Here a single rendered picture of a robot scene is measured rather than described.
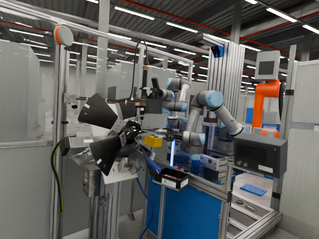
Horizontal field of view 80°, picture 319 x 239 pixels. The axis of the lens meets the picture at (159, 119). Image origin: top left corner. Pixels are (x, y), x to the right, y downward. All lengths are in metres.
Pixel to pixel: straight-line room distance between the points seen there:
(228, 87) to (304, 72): 1.03
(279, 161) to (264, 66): 4.03
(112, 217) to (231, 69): 1.64
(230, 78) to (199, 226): 1.31
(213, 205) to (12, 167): 1.58
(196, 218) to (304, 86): 1.87
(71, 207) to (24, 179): 0.53
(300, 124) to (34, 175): 2.74
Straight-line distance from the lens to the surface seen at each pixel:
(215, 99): 1.36
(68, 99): 1.71
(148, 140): 1.88
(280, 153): 1.18
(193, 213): 1.68
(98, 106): 1.35
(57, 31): 1.80
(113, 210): 1.63
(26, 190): 2.04
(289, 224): 2.95
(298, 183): 2.77
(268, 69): 5.05
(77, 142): 1.32
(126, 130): 1.31
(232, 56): 2.02
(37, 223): 2.19
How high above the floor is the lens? 1.39
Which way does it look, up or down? 4 degrees down
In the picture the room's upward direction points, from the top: 4 degrees clockwise
